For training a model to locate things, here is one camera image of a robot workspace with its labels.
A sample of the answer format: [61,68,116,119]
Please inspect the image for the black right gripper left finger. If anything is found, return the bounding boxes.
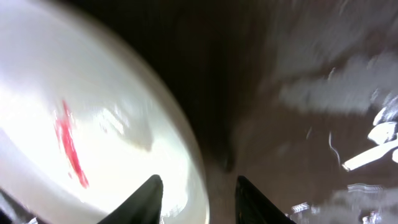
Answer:
[98,175,164,224]

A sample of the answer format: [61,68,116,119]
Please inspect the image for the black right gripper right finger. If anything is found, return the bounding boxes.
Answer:
[235,175,295,224]

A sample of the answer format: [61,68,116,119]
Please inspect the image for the cream plate with red stain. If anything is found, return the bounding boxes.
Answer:
[1,1,210,224]

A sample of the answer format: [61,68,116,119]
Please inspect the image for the brown plastic serving tray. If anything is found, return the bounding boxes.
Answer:
[55,1,397,223]

